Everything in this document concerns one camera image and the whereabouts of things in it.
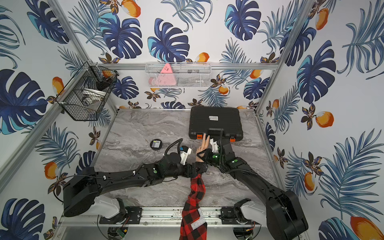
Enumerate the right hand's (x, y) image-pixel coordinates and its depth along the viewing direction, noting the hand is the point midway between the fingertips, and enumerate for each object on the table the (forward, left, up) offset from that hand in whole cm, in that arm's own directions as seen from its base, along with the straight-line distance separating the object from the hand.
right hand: (198, 154), depth 82 cm
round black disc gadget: (+14, +28, -11) cm, 33 cm away
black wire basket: (+23, +60, +23) cm, 68 cm away
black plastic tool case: (+28, -16, -5) cm, 32 cm away
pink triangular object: (+39, +19, +23) cm, 49 cm away
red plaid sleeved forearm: (-31, +2, -12) cm, 33 cm away
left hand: (-8, -1, +2) cm, 8 cm away
